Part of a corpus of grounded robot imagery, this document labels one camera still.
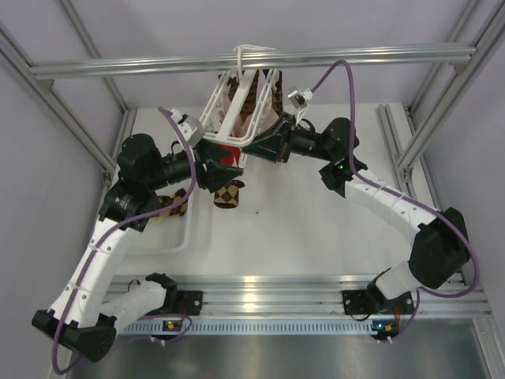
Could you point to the white plastic sock hanger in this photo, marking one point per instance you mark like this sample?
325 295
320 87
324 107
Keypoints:
244 103

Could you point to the white plastic bin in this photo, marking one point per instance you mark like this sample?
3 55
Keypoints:
173 229

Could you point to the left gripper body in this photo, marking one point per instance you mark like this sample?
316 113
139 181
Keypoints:
202 174

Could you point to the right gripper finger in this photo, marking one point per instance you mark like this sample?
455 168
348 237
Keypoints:
266 150
277 133

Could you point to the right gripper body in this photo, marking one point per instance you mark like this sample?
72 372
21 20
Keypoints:
289 144

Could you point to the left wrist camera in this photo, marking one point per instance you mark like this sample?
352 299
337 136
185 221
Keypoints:
191 129

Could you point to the perforated cable duct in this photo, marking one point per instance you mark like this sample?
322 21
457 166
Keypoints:
246 327

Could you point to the aluminium crossbar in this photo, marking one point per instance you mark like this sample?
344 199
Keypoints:
101 67

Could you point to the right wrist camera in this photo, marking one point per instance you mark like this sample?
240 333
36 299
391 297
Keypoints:
300 99

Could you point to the red sock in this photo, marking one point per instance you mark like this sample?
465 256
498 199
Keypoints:
232 157

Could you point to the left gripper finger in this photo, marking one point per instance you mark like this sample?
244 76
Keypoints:
218 175
211 151

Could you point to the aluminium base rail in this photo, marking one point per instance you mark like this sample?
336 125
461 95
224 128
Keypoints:
305 296

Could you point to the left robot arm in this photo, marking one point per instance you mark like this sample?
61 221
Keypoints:
79 319

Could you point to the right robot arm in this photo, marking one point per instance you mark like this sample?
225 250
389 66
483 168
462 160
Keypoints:
438 239

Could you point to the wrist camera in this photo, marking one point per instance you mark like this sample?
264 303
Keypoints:
191 129
300 99

